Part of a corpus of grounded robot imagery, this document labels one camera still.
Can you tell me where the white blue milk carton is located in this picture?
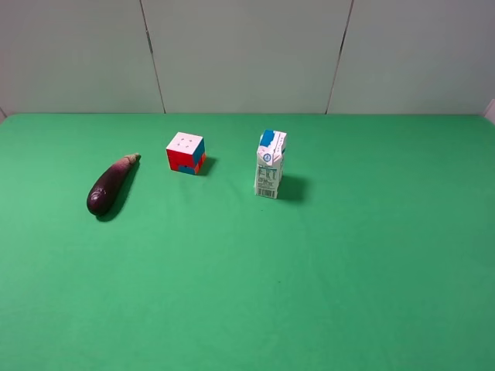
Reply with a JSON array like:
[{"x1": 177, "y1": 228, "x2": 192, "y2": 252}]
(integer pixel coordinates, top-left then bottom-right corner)
[{"x1": 254, "y1": 129, "x2": 287, "y2": 199}]

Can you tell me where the multicoloured puzzle cube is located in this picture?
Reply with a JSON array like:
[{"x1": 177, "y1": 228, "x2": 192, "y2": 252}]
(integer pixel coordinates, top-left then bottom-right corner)
[{"x1": 166, "y1": 132, "x2": 206, "y2": 175}]

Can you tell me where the purple eggplant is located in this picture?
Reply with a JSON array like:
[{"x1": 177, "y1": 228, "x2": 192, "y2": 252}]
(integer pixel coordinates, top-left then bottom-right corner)
[{"x1": 87, "y1": 153, "x2": 141, "y2": 216}]

